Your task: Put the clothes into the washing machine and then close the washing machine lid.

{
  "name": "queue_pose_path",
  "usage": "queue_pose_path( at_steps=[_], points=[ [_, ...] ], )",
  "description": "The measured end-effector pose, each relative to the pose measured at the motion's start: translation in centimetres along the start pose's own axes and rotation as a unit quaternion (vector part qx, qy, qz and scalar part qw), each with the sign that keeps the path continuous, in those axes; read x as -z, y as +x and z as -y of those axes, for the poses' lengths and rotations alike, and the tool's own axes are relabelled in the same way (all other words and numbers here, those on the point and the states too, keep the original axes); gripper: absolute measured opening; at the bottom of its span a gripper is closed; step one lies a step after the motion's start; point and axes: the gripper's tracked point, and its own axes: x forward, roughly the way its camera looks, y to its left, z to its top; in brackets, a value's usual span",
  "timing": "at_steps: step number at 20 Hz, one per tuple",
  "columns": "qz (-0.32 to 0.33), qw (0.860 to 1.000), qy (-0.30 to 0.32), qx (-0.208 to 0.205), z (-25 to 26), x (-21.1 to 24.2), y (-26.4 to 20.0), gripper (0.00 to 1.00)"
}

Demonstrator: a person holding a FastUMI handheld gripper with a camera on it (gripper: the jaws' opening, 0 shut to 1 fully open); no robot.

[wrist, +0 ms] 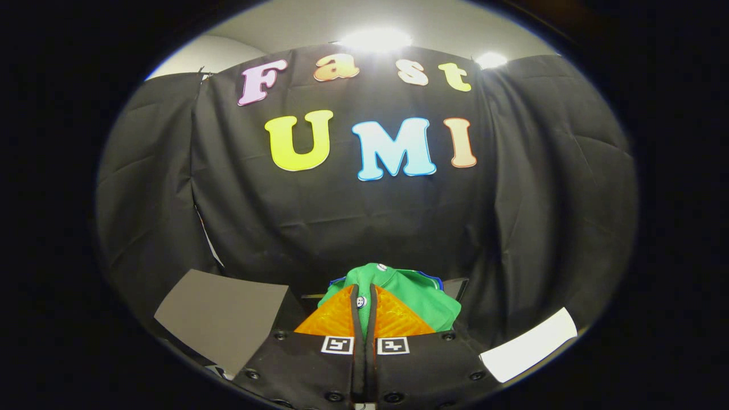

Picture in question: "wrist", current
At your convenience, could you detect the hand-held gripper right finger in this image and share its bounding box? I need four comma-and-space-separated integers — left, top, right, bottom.
367, 284, 502, 410

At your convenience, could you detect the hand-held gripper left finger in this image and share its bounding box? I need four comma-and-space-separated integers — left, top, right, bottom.
234, 284, 365, 410

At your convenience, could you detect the green polo shirt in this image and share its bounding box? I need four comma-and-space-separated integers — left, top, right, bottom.
317, 263, 462, 337

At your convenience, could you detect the grey cabinet with dark top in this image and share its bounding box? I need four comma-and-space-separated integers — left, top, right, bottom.
154, 269, 290, 379

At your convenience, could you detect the white sheet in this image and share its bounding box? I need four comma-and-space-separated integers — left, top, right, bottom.
480, 307, 578, 383

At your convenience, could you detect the black backdrop cloth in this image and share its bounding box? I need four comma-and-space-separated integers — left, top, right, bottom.
96, 44, 637, 354

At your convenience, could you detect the ceiling light behind cloth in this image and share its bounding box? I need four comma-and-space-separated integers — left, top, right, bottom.
339, 28, 413, 53

